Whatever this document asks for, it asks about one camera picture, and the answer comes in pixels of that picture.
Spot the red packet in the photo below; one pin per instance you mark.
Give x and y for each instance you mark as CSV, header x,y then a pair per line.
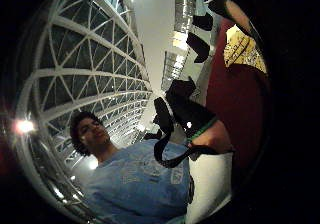
x,y
236,104

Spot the glass window panel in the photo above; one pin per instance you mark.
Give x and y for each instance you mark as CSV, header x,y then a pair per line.
x,y
173,70
184,14

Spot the yellow printed packet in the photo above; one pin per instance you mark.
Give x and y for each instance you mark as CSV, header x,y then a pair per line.
x,y
241,50

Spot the person in blue shirt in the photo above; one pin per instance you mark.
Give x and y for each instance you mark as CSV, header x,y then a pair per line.
x,y
140,184

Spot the small bright lamp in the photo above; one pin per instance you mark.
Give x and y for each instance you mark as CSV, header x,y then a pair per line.
x,y
93,164

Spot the white lattice glass roof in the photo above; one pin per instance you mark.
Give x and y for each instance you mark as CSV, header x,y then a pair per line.
x,y
86,60

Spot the round bright lamp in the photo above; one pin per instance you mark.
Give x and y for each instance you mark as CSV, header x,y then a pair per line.
x,y
25,126

